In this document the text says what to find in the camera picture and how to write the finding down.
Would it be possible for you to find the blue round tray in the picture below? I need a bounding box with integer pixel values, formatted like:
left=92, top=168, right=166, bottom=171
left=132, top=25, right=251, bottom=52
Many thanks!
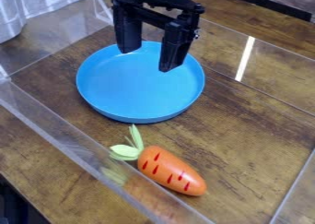
left=76, top=41, right=206, bottom=124

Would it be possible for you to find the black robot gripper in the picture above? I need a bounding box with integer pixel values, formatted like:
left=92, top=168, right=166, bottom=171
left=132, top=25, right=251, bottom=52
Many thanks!
left=112, top=0, right=204, bottom=72

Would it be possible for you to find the white patterned curtain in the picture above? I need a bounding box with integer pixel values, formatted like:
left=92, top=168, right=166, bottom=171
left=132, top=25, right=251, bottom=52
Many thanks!
left=0, top=0, right=80, bottom=43

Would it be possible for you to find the clear acrylic enclosure wall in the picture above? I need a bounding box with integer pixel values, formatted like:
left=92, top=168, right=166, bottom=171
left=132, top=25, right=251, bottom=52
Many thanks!
left=0, top=0, right=315, bottom=224

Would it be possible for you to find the orange toy carrot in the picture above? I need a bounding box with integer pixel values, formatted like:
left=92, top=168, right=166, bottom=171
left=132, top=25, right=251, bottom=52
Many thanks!
left=110, top=124, right=207, bottom=196

